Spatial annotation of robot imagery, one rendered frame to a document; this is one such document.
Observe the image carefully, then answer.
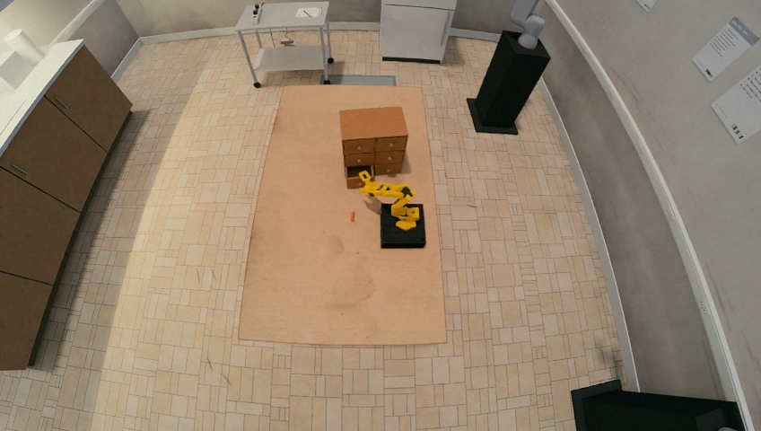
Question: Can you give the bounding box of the brown chest of drawers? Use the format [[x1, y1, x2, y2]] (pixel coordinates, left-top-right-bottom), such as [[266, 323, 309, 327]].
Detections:
[[339, 107, 409, 176]]

